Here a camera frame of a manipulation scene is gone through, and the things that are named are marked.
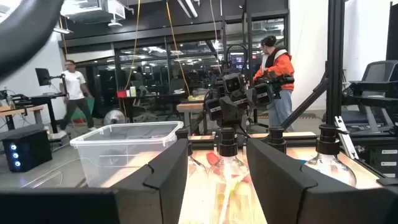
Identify wooden desk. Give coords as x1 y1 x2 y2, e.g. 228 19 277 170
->
0 105 45 131

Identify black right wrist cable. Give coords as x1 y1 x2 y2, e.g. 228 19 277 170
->
224 43 249 75

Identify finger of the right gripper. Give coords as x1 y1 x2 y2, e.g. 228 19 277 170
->
253 82 275 107
205 98 223 122

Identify silver aluminium brace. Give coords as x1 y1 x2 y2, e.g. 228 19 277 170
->
334 115 361 161

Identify large clear plastic bin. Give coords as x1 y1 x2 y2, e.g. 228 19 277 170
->
70 120 185 189

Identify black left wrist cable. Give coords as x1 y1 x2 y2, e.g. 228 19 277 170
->
0 0 65 80

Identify clear plastic pump bottle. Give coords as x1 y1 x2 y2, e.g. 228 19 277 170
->
178 126 269 224
266 126 287 154
303 123 358 188

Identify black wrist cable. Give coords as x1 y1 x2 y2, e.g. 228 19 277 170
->
224 43 249 75
0 0 65 80

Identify black computer tower blue lights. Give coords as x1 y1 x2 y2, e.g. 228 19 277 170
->
1 123 53 174

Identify grey floor fan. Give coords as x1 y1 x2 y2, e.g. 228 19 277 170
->
103 108 127 126

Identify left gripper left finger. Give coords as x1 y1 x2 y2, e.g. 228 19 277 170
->
111 138 190 224

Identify black standing desk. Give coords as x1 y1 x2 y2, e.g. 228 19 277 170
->
12 92 68 135

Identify yellow hanging cable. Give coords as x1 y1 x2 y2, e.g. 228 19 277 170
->
123 0 142 91
165 0 191 96

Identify grey mesh office chair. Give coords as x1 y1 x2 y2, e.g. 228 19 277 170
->
340 60 398 134

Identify black boxes with white labels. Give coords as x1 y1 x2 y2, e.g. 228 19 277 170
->
369 144 398 179

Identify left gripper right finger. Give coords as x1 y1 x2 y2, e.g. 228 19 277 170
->
246 138 374 224

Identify person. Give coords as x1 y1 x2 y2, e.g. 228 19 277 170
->
252 34 296 133
58 58 97 132

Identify red plastic kitchen utensil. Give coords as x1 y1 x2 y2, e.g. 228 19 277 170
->
206 151 222 166

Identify wooden workbench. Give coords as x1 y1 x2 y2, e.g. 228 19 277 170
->
176 101 206 135

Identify black computer monitor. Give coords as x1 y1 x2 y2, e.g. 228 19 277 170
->
34 67 53 87

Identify black aluminium rig frame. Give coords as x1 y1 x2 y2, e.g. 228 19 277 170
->
185 0 398 187

